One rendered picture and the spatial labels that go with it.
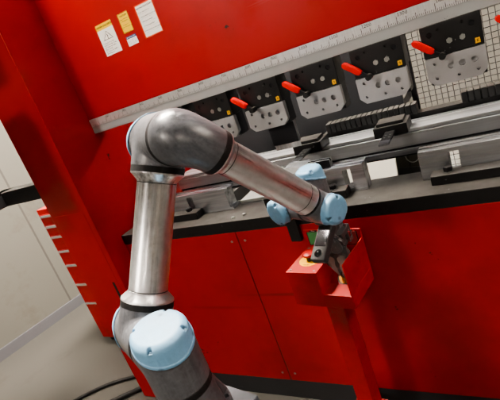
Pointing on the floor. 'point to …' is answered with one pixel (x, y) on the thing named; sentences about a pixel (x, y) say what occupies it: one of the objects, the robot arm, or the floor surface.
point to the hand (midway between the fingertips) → (342, 275)
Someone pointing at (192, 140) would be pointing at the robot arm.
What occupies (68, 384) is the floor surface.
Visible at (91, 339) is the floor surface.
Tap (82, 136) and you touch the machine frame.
